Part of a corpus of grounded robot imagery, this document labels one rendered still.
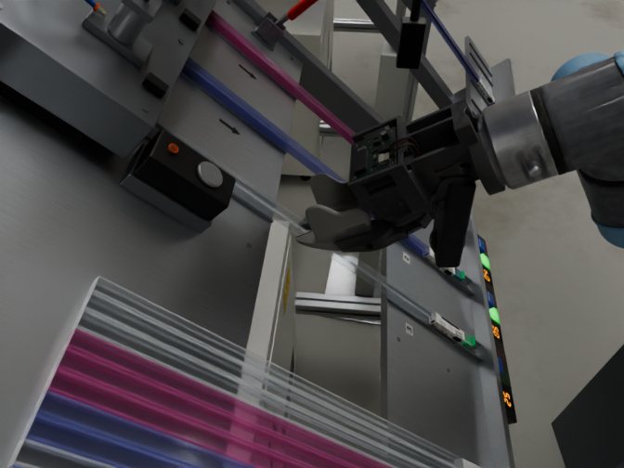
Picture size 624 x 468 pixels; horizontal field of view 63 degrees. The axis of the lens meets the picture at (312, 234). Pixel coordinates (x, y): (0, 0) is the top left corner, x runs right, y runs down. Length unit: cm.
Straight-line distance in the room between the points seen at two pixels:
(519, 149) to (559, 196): 172
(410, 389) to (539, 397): 103
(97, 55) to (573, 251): 175
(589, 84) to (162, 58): 34
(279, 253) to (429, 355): 41
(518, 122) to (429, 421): 34
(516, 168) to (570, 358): 130
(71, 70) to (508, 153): 33
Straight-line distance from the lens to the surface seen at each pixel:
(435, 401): 63
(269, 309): 88
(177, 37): 50
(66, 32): 43
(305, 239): 53
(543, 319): 175
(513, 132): 44
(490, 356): 75
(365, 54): 281
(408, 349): 62
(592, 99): 44
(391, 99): 113
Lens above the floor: 136
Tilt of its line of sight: 48 degrees down
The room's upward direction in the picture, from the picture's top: straight up
